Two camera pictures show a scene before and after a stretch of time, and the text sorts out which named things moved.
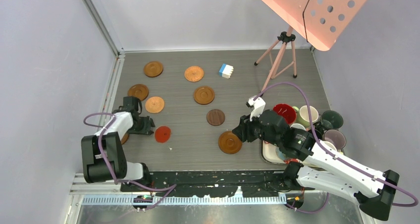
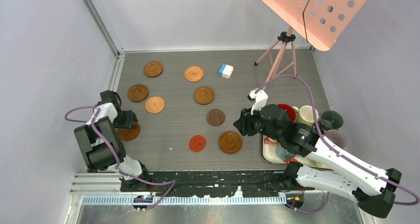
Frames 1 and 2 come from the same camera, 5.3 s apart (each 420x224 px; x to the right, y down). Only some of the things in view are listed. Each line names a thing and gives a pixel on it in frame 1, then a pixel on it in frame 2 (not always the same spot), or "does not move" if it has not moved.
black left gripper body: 142,126 → 125,120
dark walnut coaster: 215,117 does not move
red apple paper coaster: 162,134 → 197,143
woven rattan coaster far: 193,74 does not move
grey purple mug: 335,137 does not move
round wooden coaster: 154,104 does not move
